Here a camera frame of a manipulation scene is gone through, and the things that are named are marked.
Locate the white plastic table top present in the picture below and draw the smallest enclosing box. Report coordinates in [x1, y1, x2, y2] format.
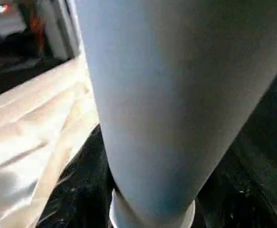
[0, 55, 101, 228]

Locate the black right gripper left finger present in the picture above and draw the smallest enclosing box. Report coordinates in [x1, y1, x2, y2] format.
[36, 124, 116, 228]

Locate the black plastic mat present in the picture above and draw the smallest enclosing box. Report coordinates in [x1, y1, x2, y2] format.
[0, 28, 277, 228]

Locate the white plastic table leg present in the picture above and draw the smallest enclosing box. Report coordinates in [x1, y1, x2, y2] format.
[74, 0, 277, 228]

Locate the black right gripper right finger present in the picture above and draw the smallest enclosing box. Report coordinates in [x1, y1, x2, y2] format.
[195, 142, 277, 228]

